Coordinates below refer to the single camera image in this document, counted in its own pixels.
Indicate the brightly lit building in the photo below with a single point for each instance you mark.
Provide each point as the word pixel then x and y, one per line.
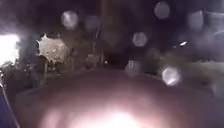
pixel 7 48

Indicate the dark asphalt path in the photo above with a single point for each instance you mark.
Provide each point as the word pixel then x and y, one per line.
pixel 113 96

